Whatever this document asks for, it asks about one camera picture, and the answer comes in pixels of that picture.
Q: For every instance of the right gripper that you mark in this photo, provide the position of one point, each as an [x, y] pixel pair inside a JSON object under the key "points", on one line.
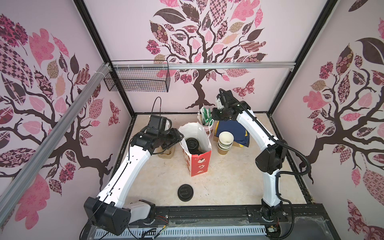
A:
{"points": [[214, 111]]}

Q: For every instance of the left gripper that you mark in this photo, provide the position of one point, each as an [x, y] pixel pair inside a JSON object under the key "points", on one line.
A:
{"points": [[176, 137]]}

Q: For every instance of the black coffee cup lid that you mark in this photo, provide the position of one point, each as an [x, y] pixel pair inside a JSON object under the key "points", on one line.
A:
{"points": [[185, 192], [192, 144], [201, 150]]}

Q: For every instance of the red white paper gift bag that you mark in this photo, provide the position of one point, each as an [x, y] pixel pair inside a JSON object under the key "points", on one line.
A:
{"points": [[196, 164]]}

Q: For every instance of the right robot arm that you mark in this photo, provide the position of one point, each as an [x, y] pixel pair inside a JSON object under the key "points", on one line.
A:
{"points": [[272, 155]]}

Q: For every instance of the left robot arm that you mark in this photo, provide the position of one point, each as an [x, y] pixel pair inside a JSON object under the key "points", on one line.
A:
{"points": [[107, 211]]}

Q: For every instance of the brown cardboard cup carrier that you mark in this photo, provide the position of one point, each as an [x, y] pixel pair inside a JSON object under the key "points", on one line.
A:
{"points": [[166, 151]]}

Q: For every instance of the pink cup of straws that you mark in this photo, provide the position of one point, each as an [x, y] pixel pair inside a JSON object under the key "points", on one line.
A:
{"points": [[205, 118]]}

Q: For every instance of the blue napkin stack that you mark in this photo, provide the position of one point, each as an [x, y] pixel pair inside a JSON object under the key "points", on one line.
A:
{"points": [[240, 133]]}

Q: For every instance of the stack of green paper cups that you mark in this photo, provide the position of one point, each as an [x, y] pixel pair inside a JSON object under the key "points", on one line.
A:
{"points": [[223, 150]]}

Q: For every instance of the aluminium crossbar back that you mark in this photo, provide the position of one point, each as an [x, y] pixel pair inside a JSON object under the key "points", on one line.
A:
{"points": [[203, 66]]}

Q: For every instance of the aluminium bar left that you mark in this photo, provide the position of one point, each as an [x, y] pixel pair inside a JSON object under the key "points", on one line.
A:
{"points": [[24, 178]]}

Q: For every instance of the black wire basket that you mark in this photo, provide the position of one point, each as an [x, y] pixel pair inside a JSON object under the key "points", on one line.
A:
{"points": [[139, 76]]}

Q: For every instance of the white slotted cable duct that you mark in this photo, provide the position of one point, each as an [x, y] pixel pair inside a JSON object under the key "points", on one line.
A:
{"points": [[180, 232]]}

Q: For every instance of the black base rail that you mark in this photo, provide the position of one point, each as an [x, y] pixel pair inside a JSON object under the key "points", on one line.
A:
{"points": [[299, 222]]}

